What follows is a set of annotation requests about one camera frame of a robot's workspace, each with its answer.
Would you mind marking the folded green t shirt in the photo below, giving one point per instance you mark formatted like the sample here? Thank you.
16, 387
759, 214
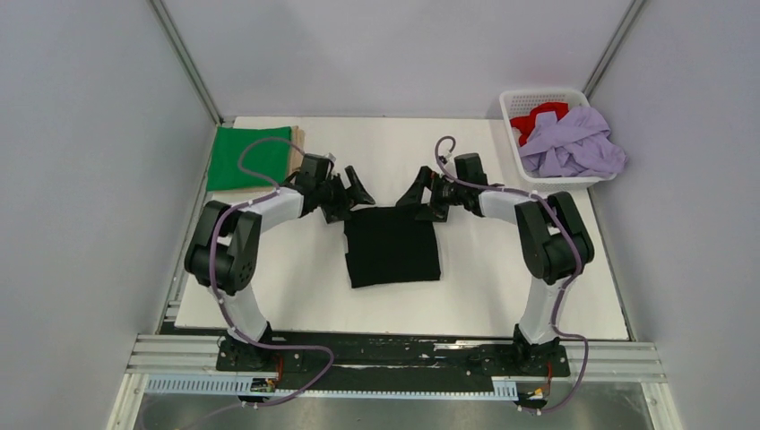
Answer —
228, 142

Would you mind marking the white slotted cable duct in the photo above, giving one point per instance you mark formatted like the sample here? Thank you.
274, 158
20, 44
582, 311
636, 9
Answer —
249, 386

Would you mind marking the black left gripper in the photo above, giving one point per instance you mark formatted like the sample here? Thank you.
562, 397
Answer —
358, 195

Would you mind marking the white plastic laundry basket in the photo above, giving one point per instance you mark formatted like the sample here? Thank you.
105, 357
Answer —
515, 103

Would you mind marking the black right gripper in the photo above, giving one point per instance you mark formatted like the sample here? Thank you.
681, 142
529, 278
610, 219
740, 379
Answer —
415, 194

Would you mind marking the lavender t shirt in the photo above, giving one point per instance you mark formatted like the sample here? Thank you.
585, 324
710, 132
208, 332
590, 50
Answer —
577, 145

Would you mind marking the red t shirt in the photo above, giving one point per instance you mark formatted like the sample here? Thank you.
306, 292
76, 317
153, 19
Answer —
525, 125

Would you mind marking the black t shirt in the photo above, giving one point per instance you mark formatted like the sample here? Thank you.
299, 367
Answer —
387, 245

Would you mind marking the folded beige t shirt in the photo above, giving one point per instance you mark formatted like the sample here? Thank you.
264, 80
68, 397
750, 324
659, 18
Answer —
297, 148

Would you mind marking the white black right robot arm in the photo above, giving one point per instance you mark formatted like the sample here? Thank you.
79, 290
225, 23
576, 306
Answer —
555, 248

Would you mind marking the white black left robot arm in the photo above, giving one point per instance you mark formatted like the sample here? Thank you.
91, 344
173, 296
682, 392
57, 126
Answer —
223, 252

